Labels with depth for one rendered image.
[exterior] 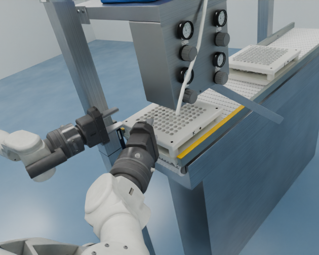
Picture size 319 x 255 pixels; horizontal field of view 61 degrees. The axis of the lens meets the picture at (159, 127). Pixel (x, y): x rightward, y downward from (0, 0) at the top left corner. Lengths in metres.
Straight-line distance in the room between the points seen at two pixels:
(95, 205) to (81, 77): 0.46
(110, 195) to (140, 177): 0.11
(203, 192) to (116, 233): 0.66
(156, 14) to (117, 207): 0.36
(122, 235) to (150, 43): 0.39
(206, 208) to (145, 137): 0.55
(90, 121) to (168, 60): 0.30
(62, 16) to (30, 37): 5.20
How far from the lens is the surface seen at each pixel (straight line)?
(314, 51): 1.44
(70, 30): 0.80
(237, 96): 0.84
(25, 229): 2.19
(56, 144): 0.75
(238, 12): 4.28
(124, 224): 0.43
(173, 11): 0.58
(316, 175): 2.10
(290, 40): 1.69
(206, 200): 1.06
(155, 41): 0.58
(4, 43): 5.81
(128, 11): 0.62
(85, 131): 0.77
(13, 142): 0.78
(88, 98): 0.85
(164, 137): 0.79
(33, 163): 0.74
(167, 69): 0.58
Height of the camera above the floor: 1.41
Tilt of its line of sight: 32 degrees down
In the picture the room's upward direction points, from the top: 12 degrees counter-clockwise
